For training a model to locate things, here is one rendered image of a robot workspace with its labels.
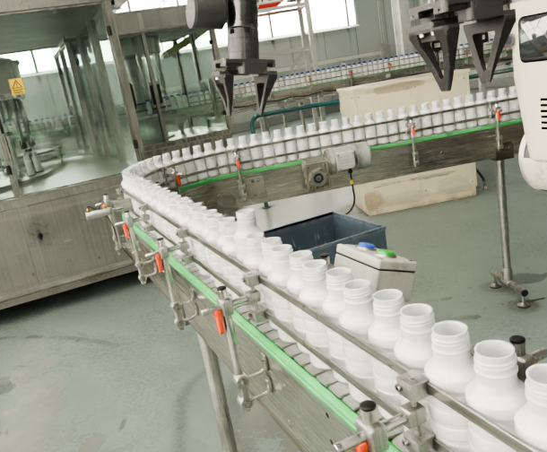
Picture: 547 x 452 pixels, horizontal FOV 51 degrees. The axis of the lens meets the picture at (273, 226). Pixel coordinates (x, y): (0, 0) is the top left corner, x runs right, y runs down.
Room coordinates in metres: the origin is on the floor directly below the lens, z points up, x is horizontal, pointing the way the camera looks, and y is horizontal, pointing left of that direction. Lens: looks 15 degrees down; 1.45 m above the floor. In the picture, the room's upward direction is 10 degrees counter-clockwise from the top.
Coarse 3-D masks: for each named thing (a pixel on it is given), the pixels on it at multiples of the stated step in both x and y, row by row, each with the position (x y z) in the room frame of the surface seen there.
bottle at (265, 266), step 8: (264, 240) 0.98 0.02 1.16; (272, 240) 0.99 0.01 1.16; (280, 240) 0.96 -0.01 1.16; (264, 248) 0.96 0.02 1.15; (264, 256) 0.96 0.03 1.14; (264, 264) 0.96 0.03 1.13; (272, 264) 0.95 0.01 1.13; (264, 272) 0.95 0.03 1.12; (264, 288) 0.96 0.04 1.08; (264, 296) 0.97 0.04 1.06; (272, 304) 0.95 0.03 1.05; (272, 312) 0.95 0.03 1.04
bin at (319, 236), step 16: (288, 224) 1.86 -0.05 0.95; (304, 224) 1.89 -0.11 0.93; (320, 224) 1.91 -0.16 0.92; (336, 224) 1.91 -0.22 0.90; (352, 224) 1.81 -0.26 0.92; (368, 224) 1.73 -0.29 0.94; (288, 240) 1.86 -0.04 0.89; (304, 240) 1.88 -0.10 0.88; (320, 240) 1.90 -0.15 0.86; (336, 240) 1.58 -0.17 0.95; (352, 240) 1.60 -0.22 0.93; (368, 240) 1.62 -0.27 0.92; (384, 240) 1.65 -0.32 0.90
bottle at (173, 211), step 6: (168, 198) 1.56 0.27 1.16; (174, 198) 1.54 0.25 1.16; (174, 204) 1.54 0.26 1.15; (174, 210) 1.54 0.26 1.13; (168, 216) 1.55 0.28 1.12; (174, 216) 1.53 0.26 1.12; (174, 228) 1.53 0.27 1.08; (174, 234) 1.54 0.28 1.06; (174, 240) 1.54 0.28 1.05; (180, 252) 1.53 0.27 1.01
